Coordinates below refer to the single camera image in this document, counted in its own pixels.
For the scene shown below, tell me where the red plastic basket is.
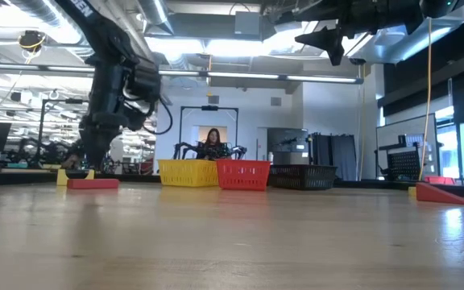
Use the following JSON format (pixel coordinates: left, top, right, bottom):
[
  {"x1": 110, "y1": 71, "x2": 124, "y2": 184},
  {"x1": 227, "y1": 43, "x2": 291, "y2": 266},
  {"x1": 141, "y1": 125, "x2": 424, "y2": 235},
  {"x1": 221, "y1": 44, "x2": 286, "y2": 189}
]
[{"x1": 215, "y1": 159, "x2": 272, "y2": 192}]

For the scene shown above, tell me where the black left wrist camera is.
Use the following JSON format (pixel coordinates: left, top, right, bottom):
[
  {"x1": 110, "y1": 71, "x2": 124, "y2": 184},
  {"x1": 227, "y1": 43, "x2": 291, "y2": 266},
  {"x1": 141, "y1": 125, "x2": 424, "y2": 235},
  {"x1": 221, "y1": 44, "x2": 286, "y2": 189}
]
[{"x1": 129, "y1": 58, "x2": 164, "y2": 106}]

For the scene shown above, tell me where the thick yellow hanging cable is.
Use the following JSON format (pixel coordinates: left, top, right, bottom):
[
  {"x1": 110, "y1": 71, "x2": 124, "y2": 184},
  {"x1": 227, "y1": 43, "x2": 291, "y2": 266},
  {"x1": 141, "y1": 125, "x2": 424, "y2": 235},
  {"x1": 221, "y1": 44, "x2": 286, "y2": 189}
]
[{"x1": 419, "y1": 18, "x2": 434, "y2": 181}]

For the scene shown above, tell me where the yellow arch block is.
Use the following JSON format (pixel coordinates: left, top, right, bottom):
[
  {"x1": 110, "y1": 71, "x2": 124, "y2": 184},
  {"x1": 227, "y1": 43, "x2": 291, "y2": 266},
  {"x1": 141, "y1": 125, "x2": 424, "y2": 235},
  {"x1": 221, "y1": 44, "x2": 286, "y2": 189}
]
[{"x1": 56, "y1": 168, "x2": 95, "y2": 187}]

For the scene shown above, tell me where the red wedge block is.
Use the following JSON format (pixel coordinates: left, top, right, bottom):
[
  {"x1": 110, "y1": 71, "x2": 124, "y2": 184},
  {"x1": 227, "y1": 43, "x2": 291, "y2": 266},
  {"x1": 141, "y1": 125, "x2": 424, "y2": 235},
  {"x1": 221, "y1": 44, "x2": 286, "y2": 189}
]
[{"x1": 416, "y1": 182, "x2": 464, "y2": 206}]

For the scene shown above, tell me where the black gantry frame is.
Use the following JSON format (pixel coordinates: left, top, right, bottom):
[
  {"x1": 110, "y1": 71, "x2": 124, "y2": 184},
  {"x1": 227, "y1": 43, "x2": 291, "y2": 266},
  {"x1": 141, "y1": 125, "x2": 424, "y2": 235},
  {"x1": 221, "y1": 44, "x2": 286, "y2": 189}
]
[
  {"x1": 38, "y1": 99, "x2": 104, "y2": 170},
  {"x1": 178, "y1": 106, "x2": 239, "y2": 160}
]

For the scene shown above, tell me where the red rectangular block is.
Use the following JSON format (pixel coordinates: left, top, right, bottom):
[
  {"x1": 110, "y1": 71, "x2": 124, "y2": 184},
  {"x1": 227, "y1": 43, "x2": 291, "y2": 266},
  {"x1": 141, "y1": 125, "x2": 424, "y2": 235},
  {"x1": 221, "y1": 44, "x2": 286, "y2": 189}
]
[{"x1": 66, "y1": 178, "x2": 120, "y2": 190}]

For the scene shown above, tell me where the thin yellow hanging cable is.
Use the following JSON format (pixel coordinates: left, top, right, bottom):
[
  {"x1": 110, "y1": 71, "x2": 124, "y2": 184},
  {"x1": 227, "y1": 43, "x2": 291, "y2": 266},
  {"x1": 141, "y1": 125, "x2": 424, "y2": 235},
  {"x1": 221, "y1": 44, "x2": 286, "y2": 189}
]
[{"x1": 358, "y1": 64, "x2": 367, "y2": 181}]

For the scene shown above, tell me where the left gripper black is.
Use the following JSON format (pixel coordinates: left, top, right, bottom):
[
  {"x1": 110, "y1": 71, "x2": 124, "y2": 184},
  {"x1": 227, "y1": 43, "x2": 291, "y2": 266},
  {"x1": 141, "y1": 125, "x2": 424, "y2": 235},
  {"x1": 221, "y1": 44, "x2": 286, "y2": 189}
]
[{"x1": 79, "y1": 64, "x2": 152, "y2": 169}]

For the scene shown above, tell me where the black curtain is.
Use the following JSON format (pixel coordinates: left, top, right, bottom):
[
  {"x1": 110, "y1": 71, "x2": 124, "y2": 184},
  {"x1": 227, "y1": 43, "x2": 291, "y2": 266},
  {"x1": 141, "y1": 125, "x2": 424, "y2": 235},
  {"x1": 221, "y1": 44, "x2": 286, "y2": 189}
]
[{"x1": 310, "y1": 132, "x2": 357, "y2": 181}]

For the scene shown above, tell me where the black plastic basket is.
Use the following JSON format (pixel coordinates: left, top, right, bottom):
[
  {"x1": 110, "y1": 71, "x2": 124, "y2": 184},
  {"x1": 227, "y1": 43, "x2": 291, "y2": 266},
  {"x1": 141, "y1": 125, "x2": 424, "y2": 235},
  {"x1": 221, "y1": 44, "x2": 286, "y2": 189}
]
[{"x1": 267, "y1": 164, "x2": 338, "y2": 191}]

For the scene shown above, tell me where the black ceiling cable reel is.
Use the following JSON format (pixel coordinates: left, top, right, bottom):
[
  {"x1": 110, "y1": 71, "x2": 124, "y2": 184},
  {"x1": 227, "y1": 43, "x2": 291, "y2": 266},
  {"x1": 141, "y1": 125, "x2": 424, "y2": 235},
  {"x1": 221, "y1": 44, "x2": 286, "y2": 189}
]
[{"x1": 18, "y1": 30, "x2": 48, "y2": 53}]

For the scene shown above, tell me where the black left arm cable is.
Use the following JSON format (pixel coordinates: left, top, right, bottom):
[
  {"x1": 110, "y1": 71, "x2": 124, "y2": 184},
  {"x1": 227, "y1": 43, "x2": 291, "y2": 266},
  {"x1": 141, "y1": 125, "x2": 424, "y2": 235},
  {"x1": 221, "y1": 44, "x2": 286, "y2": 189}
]
[{"x1": 142, "y1": 98, "x2": 174, "y2": 136}]

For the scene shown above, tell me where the long ceiling light bar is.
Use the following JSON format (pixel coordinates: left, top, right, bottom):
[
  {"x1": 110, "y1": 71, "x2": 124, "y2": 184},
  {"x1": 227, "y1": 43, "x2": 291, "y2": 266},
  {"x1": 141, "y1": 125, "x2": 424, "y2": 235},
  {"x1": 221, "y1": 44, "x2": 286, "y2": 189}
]
[{"x1": 0, "y1": 62, "x2": 364, "y2": 85}]

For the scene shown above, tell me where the black perforated crate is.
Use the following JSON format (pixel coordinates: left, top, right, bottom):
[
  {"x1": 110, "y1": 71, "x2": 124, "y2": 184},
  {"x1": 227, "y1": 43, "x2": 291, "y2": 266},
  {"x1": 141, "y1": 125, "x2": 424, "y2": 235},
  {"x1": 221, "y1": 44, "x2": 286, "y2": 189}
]
[{"x1": 387, "y1": 148, "x2": 422, "y2": 181}]

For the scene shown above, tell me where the white board panel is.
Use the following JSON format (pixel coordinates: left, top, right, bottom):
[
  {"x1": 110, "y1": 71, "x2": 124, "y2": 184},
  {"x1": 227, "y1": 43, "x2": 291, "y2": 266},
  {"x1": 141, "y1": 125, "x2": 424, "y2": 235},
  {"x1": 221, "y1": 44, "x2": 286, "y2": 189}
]
[{"x1": 375, "y1": 114, "x2": 437, "y2": 180}]

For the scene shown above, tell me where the yellow plastic basket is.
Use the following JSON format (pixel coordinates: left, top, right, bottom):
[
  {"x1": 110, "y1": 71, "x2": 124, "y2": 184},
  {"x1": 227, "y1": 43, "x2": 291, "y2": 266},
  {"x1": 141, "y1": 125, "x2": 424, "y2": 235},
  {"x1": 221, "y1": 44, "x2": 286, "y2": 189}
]
[{"x1": 157, "y1": 159, "x2": 219, "y2": 188}]

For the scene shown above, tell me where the black distant robot rig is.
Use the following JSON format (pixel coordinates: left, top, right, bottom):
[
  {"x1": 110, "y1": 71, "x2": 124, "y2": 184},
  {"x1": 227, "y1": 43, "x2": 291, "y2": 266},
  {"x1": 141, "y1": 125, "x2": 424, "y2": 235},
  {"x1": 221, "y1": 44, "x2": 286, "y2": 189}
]
[{"x1": 5, "y1": 136, "x2": 72, "y2": 167}]

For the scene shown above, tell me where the red distant bin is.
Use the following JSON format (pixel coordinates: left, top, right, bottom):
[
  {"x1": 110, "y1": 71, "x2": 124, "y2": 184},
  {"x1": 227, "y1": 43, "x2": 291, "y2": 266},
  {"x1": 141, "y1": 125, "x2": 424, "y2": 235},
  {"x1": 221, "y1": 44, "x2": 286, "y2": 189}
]
[{"x1": 424, "y1": 176, "x2": 457, "y2": 185}]

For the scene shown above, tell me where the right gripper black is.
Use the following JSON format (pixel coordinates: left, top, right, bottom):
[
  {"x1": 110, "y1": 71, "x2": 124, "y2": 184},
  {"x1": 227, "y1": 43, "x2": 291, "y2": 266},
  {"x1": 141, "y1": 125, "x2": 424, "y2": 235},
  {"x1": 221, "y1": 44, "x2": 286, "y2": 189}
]
[{"x1": 295, "y1": 0, "x2": 425, "y2": 67}]

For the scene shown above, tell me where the grey metal cabinet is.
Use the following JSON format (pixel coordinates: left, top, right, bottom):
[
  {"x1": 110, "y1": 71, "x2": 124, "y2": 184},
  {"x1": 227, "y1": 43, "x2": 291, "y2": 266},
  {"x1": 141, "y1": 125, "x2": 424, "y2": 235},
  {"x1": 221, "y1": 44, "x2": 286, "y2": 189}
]
[{"x1": 267, "y1": 127, "x2": 309, "y2": 165}]

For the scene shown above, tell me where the person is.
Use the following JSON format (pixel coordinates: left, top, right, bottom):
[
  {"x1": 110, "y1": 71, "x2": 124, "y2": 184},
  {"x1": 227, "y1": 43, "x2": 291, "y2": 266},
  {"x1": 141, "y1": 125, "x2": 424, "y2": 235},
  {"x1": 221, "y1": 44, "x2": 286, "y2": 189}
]
[
  {"x1": 203, "y1": 127, "x2": 224, "y2": 160},
  {"x1": 60, "y1": 149, "x2": 83, "y2": 170}
]

